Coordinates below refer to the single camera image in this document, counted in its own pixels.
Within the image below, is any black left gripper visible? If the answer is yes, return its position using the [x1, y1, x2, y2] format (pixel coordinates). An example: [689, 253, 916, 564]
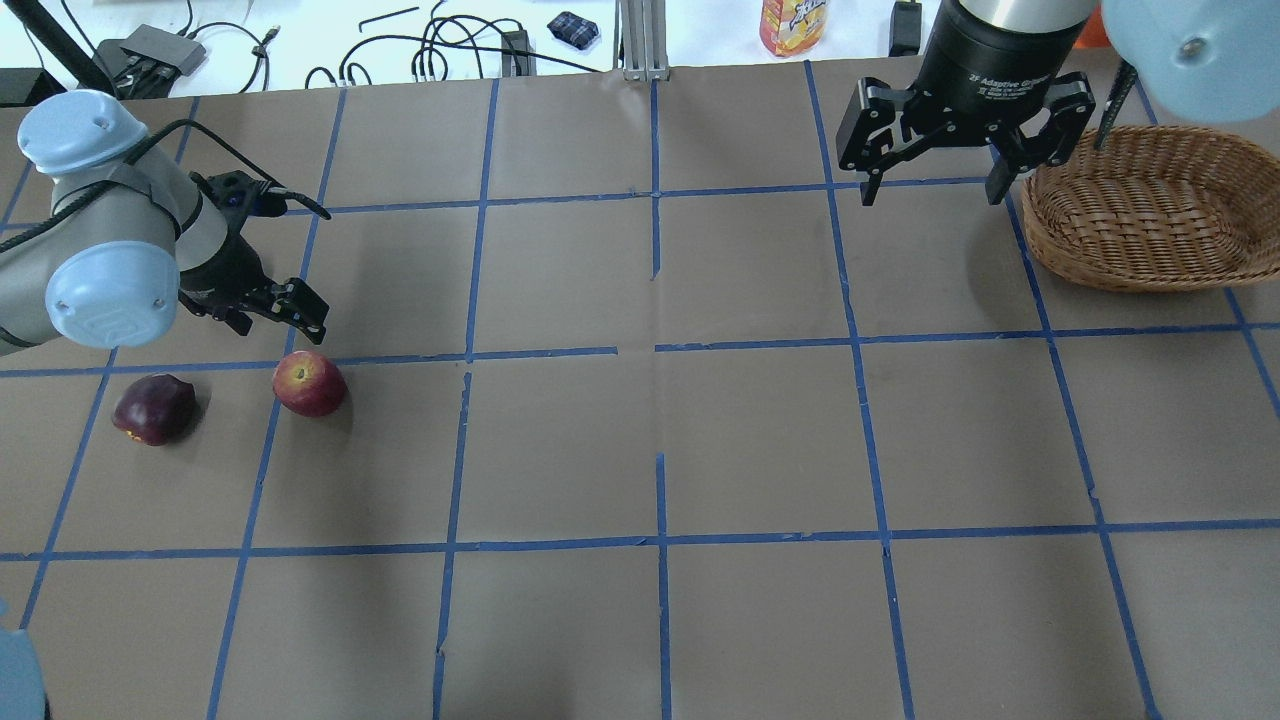
[180, 233, 330, 345]

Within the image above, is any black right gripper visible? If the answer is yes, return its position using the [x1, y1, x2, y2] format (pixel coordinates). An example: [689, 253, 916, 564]
[836, 1, 1096, 208]

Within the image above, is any red yellow apple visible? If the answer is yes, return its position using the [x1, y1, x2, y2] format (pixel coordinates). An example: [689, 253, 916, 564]
[271, 350, 348, 418]

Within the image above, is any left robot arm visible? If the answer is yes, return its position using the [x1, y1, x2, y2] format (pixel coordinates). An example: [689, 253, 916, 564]
[1, 88, 330, 355]

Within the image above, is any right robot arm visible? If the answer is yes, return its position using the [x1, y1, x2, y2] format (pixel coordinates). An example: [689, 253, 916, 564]
[835, 1, 1279, 206]

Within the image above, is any woven wicker basket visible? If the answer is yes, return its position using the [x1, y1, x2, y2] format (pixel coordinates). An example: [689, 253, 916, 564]
[1020, 126, 1279, 293]

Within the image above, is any dark red apple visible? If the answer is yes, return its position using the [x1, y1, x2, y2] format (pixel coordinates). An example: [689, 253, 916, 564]
[111, 374, 198, 447]

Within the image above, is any orange drink bottle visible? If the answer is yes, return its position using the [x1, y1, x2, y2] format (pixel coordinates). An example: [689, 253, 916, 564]
[759, 0, 829, 58]

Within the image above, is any black usb hub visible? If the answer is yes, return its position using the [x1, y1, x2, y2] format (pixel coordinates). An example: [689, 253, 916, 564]
[93, 24, 209, 100]

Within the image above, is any black monitor stand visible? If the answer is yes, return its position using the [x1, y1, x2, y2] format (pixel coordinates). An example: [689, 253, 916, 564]
[3, 1, 118, 97]

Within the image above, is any black allen key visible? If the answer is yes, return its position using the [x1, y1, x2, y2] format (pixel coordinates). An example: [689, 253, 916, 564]
[357, 5, 421, 33]

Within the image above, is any black power adapter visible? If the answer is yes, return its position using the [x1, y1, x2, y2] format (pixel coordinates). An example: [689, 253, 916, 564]
[500, 28, 536, 77]

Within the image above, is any dark blue checkered pouch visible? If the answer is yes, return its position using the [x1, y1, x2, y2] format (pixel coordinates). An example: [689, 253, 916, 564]
[547, 12, 602, 51]

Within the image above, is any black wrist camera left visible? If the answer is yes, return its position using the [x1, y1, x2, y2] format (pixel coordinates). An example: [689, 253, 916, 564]
[205, 170, 288, 218]

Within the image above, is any aluminium frame post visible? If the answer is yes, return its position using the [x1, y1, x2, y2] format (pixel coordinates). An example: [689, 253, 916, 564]
[614, 0, 671, 82]

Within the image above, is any black cable bundle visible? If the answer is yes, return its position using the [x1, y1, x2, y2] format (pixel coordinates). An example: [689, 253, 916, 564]
[305, 0, 602, 91]

